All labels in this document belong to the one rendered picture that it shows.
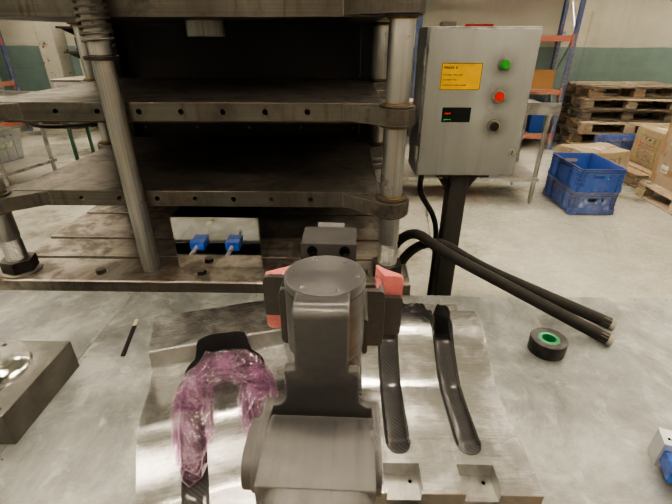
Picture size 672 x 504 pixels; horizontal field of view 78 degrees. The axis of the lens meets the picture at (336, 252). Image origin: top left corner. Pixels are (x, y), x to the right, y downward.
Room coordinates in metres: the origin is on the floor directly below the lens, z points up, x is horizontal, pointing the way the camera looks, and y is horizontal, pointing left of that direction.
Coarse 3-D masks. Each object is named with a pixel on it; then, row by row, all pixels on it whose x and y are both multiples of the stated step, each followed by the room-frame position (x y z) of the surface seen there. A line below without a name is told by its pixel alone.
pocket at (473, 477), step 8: (456, 464) 0.39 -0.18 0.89; (464, 464) 0.39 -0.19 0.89; (472, 464) 0.39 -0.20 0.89; (464, 472) 0.39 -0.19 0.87; (472, 472) 0.39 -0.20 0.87; (480, 472) 0.39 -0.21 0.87; (488, 472) 0.39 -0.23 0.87; (464, 480) 0.39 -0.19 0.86; (472, 480) 0.39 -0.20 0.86; (480, 480) 0.39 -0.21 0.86; (488, 480) 0.39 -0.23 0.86; (496, 480) 0.37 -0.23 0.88; (464, 488) 0.37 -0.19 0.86; (472, 488) 0.37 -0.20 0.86; (480, 488) 0.37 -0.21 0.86; (488, 488) 0.37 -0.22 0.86; (496, 488) 0.37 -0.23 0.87; (472, 496) 0.36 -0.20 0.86; (480, 496) 0.36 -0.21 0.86; (488, 496) 0.36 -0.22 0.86; (496, 496) 0.36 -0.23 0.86
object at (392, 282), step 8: (376, 272) 0.41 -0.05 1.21; (384, 272) 0.37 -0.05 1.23; (392, 272) 0.37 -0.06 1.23; (376, 280) 0.41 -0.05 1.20; (384, 280) 0.35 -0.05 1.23; (392, 280) 0.35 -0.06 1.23; (400, 280) 0.35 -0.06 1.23; (392, 288) 0.35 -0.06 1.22; (400, 288) 0.35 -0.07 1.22; (392, 296) 0.35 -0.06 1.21; (400, 296) 0.35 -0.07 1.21; (392, 304) 0.35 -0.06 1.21; (400, 304) 0.35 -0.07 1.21; (384, 312) 0.35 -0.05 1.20; (392, 312) 0.35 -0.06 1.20; (400, 312) 0.35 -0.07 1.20; (384, 320) 0.35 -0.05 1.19; (392, 320) 0.35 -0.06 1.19; (400, 320) 0.35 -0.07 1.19; (384, 328) 0.35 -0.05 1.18; (392, 328) 0.35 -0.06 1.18
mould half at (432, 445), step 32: (416, 320) 0.68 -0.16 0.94; (416, 352) 0.61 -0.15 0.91; (480, 352) 0.61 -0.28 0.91; (416, 384) 0.56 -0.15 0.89; (480, 384) 0.55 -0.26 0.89; (416, 416) 0.48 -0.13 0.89; (480, 416) 0.48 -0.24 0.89; (384, 448) 0.42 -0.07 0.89; (416, 448) 0.42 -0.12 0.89; (448, 448) 0.42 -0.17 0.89; (512, 448) 0.42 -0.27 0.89; (448, 480) 0.37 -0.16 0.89; (512, 480) 0.37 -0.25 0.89
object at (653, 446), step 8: (656, 432) 0.49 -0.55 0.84; (664, 432) 0.48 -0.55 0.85; (656, 440) 0.48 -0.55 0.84; (664, 440) 0.46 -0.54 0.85; (648, 448) 0.49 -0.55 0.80; (656, 448) 0.47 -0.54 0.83; (664, 448) 0.45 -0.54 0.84; (656, 456) 0.46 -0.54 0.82; (664, 456) 0.45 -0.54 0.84; (656, 464) 0.45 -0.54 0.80; (664, 464) 0.44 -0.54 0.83; (664, 472) 0.43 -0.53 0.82
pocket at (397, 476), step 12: (384, 468) 0.40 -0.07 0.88; (396, 468) 0.40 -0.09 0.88; (408, 468) 0.40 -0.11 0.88; (384, 480) 0.39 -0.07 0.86; (396, 480) 0.39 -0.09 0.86; (408, 480) 0.39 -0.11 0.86; (420, 480) 0.37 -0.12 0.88; (396, 492) 0.37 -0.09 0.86; (408, 492) 0.37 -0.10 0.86; (420, 492) 0.37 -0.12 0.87
